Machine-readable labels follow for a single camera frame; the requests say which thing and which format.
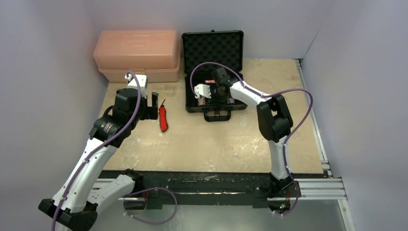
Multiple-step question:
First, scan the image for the red playing card deck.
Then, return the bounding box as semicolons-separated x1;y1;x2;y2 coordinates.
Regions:
205;79;216;84

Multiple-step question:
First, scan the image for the black poker set case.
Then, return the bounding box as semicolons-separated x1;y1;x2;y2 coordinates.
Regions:
181;30;247;122

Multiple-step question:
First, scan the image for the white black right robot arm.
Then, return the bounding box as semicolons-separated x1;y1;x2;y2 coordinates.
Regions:
211;67;293;196

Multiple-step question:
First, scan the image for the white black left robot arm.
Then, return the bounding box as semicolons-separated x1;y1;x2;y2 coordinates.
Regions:
38;88;158;231

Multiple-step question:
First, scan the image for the red folding utility knife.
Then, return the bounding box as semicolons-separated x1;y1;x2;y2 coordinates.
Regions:
158;100;168;132

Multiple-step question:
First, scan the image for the pink translucent plastic toolbox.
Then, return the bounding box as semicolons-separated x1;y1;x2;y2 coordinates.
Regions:
93;30;181;82

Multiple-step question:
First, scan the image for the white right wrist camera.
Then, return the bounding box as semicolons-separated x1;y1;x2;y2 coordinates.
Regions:
193;84;212;99

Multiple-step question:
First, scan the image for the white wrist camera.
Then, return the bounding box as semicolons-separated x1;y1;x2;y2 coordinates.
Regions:
193;84;212;99
125;74;148;98

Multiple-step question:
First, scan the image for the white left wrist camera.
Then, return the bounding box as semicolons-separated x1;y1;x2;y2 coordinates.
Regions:
125;74;148;98

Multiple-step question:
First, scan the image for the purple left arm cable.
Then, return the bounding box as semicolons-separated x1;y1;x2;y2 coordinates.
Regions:
51;71;178;231

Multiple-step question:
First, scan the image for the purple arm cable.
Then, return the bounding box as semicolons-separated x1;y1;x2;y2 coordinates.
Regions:
190;62;314;218
51;71;178;231

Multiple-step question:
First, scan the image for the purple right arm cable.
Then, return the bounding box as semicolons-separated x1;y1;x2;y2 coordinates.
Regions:
190;62;314;218

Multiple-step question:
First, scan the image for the black aluminium base frame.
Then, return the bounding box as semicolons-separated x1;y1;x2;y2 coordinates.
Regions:
68;170;348;211

